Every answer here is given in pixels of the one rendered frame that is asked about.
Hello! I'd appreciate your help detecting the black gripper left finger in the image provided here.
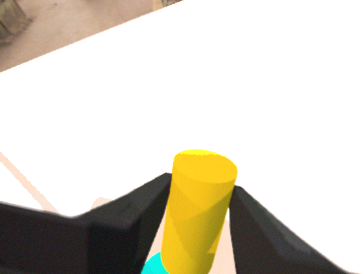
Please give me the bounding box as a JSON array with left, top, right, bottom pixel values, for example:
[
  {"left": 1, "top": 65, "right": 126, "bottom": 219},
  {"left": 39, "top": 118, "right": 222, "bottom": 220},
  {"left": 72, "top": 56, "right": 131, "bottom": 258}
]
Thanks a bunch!
[{"left": 0, "top": 172, "right": 172, "bottom": 274}]

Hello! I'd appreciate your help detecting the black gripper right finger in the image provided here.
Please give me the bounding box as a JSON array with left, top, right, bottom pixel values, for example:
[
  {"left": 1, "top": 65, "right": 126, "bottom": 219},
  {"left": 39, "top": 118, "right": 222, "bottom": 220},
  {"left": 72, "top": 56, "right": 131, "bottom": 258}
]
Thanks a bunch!
[{"left": 229, "top": 185, "right": 360, "bottom": 274}]

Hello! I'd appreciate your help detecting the yellow cylinder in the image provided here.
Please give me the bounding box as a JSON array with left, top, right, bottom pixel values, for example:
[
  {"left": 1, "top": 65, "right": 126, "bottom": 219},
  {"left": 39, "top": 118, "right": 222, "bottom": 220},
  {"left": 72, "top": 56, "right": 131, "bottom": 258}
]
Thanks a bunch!
[{"left": 160, "top": 149, "right": 238, "bottom": 274}]

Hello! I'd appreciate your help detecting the cyan circle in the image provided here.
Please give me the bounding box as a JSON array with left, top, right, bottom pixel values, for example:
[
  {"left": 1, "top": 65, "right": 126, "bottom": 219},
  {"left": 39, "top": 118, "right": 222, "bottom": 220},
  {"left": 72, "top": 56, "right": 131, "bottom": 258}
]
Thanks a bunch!
[{"left": 141, "top": 251, "right": 169, "bottom": 274}]

